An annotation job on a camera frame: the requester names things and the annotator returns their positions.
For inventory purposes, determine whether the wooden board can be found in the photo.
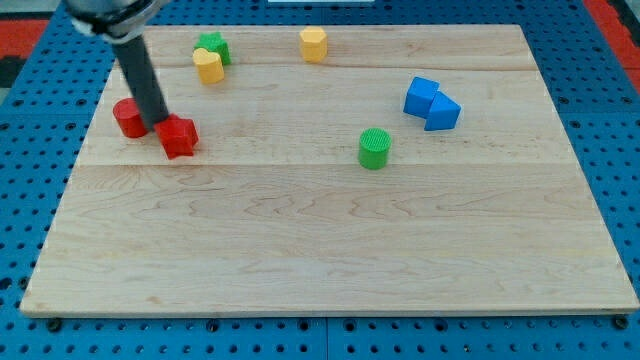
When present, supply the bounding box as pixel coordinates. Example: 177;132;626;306
20;25;639;318

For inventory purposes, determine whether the blue triangle block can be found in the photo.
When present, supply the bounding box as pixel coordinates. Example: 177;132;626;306
424;91;462;131

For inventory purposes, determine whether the red cylinder block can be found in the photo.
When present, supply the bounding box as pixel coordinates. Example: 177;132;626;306
112;98;148;138

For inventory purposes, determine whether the red star block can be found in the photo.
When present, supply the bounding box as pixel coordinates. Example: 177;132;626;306
153;114;199;159

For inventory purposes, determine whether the blue cube block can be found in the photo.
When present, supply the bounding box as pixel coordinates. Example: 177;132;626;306
403;77;440;119

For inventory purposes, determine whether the yellow hexagon block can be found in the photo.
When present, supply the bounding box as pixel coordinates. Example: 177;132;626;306
299;26;328;63

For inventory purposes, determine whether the green star block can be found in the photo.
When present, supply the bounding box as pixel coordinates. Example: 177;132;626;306
194;32;232;65

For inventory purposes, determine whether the grey robot arm end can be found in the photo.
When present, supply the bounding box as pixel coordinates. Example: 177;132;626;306
62;0;169;44

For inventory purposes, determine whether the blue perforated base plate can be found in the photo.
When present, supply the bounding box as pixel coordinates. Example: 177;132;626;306
1;1;639;359

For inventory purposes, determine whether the green cylinder block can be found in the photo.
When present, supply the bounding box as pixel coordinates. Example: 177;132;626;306
358;128;392;170

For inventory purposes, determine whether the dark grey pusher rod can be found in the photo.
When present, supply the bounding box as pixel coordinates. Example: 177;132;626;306
112;35;169;131

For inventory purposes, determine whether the yellow heart block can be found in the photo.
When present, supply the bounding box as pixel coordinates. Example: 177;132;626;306
192;48;225;84

